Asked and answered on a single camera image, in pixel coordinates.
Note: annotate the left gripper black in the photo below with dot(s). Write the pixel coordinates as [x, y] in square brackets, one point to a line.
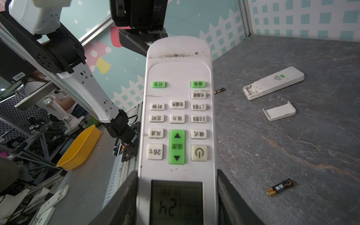
[143, 16]

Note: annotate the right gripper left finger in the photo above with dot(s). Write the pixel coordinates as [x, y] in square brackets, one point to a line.
[121, 209]

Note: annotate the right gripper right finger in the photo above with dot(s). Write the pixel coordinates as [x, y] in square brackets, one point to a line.
[232, 208]

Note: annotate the small dark battery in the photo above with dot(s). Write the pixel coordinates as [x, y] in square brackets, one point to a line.
[219, 91]
[279, 187]

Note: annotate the white remote control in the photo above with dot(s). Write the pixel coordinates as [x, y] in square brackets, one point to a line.
[177, 172]
[273, 83]

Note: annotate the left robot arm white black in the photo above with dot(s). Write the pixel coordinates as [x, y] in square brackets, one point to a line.
[37, 28]

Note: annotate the yellow plastic bin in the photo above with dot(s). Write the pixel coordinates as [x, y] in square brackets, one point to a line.
[80, 149]

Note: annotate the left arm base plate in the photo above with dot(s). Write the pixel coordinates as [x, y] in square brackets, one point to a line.
[128, 151]

